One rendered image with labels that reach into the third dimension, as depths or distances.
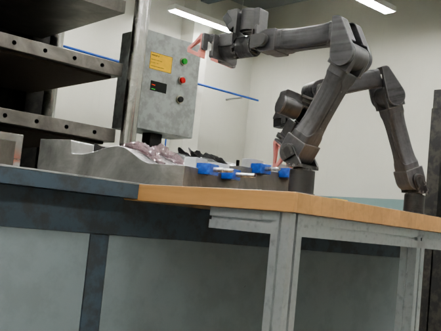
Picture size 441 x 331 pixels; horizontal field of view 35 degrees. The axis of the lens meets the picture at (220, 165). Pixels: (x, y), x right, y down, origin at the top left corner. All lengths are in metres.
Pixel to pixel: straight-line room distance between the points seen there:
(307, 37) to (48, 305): 0.88
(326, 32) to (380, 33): 8.46
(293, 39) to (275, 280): 0.66
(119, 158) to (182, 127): 1.13
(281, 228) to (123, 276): 0.48
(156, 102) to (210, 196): 1.39
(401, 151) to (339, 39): 0.61
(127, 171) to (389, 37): 8.47
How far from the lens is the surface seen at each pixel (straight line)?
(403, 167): 2.20
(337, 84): 1.69
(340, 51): 1.69
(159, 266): 1.79
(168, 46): 2.93
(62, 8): 2.85
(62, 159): 1.96
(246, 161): 2.01
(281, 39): 1.82
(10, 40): 2.52
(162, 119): 2.87
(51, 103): 3.24
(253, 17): 1.91
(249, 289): 1.99
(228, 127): 11.22
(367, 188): 9.82
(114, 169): 1.83
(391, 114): 2.18
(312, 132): 1.71
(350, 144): 10.08
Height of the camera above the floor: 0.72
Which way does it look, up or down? 5 degrees up
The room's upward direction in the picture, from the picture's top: 6 degrees clockwise
